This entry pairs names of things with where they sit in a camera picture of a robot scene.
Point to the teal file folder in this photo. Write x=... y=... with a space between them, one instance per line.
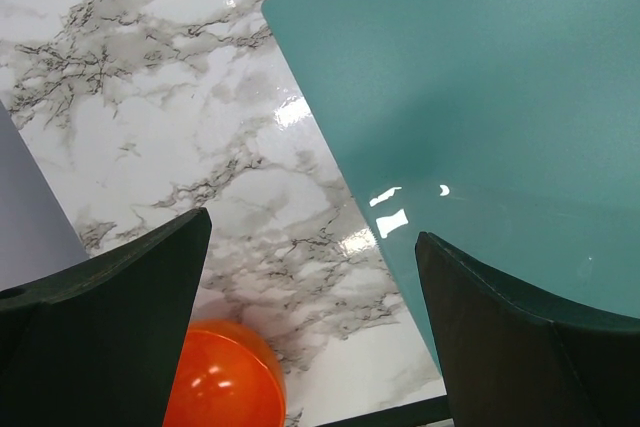
x=508 y=128

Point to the orange ball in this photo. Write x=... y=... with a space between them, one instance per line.
x=227 y=375

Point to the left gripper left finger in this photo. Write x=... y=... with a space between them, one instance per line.
x=98 y=343

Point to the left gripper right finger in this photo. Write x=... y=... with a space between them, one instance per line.
x=513 y=354

